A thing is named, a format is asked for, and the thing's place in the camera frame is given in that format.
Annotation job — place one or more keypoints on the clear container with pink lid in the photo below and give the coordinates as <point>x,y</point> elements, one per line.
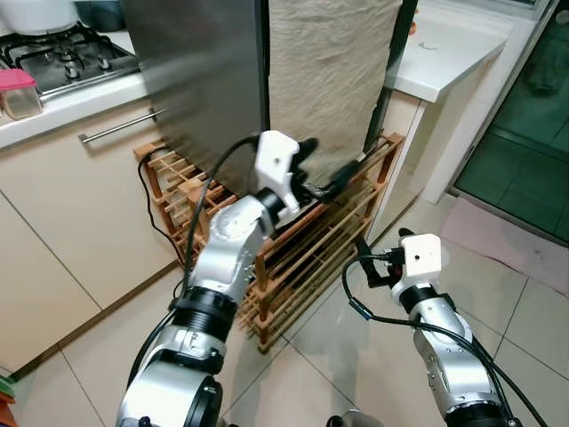
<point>20,98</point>

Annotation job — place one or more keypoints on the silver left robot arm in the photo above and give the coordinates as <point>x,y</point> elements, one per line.
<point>222,258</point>

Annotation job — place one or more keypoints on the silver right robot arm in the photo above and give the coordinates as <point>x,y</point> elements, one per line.
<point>444,356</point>

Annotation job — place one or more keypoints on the steel mini fridge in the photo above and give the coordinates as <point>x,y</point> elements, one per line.
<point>196,80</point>

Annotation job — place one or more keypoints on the wooden slatted rack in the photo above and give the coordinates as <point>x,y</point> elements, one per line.
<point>302,258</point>

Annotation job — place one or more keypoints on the beige wrinkled cloth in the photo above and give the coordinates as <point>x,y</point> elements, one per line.
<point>329,71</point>

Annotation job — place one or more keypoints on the pink floor mat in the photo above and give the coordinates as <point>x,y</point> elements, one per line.
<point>507,240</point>

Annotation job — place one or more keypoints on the grey robot leg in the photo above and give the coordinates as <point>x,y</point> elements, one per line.
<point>345,420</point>

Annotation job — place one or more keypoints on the small orange object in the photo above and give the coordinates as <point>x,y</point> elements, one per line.
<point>413,27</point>

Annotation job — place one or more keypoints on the beige kitchen cabinet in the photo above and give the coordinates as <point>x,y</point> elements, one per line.
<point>80,222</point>

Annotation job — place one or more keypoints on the steel gas stove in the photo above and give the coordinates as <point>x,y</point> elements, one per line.
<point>71,58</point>

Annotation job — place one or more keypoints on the white cooking pot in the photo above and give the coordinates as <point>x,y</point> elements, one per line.
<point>36,13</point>

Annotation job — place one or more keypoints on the green flat board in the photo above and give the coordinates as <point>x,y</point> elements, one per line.
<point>4,384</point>

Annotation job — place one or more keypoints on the orange flat board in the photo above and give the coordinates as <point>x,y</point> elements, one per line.
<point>5,414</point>

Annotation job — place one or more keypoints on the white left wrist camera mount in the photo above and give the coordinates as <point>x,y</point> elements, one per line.
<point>277,165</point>

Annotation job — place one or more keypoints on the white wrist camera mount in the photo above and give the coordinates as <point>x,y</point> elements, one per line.
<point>277,165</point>
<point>420,258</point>

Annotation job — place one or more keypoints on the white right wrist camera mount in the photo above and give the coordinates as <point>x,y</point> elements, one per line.
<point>420,258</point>

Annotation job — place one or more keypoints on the white door frame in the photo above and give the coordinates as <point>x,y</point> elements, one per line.
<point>467,124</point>

